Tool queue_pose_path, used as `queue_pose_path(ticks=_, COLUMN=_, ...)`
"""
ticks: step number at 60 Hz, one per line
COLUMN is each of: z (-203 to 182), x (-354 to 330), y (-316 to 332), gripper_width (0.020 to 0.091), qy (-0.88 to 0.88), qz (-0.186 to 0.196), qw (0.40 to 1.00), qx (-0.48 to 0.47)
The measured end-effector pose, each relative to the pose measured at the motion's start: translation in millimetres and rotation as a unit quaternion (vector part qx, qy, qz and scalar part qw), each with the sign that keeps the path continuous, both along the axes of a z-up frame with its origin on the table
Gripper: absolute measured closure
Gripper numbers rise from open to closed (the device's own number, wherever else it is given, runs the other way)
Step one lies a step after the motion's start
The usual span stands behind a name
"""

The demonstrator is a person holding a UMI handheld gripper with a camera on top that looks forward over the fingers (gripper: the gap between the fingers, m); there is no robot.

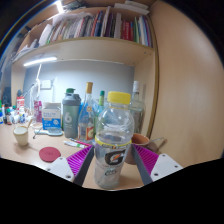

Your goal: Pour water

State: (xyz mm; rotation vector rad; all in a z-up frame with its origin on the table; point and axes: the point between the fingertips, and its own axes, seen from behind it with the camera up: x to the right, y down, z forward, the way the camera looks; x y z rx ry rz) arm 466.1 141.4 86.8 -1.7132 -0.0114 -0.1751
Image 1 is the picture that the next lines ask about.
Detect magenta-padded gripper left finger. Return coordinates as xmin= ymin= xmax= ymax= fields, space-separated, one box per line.
xmin=45 ymin=144 xmax=96 ymax=187

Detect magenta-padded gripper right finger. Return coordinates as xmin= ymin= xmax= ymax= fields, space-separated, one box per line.
xmin=130 ymin=143 xmax=184 ymax=186

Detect clear yellow-capped drink bottle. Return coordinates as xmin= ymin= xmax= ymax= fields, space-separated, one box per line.
xmin=93 ymin=91 xmax=135 ymax=190

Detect flat round red coaster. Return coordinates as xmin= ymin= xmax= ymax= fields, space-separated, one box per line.
xmin=38 ymin=146 xmax=62 ymax=163

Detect pens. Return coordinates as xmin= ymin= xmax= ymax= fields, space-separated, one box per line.
xmin=63 ymin=138 xmax=91 ymax=149

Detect brown mug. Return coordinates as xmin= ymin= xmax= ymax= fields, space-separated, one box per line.
xmin=125 ymin=132 xmax=165 ymax=166

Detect clear gold-capped glass bottle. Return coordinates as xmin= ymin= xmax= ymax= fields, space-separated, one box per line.
xmin=77 ymin=81 xmax=96 ymax=144

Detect grey shaker bottle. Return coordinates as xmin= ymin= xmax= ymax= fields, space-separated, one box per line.
xmin=61 ymin=87 xmax=82 ymax=139

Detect blue and white carton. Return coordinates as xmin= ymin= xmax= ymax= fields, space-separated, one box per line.
xmin=41 ymin=101 xmax=63 ymax=131

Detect cream ceramic cup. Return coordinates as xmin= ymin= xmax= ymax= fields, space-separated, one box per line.
xmin=12 ymin=124 xmax=30 ymax=147

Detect wooden spoon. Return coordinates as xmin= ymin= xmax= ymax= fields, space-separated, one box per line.
xmin=26 ymin=118 xmax=35 ymax=130

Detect magenta pouch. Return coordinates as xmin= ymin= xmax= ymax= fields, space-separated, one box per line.
xmin=33 ymin=99 xmax=43 ymax=124

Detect tall clear white-capped bottle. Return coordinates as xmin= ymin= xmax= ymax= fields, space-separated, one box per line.
xmin=129 ymin=80 xmax=146 ymax=136

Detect red and white canister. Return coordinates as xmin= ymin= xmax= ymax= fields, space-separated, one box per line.
xmin=16 ymin=96 xmax=26 ymax=113

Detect green glass bottle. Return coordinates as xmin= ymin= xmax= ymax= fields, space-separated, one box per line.
xmin=94 ymin=90 xmax=106 ymax=134

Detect white light strip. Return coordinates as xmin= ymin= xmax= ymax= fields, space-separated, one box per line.
xmin=22 ymin=55 xmax=58 ymax=68

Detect white wall socket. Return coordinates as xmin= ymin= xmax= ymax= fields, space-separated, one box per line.
xmin=39 ymin=79 xmax=53 ymax=90

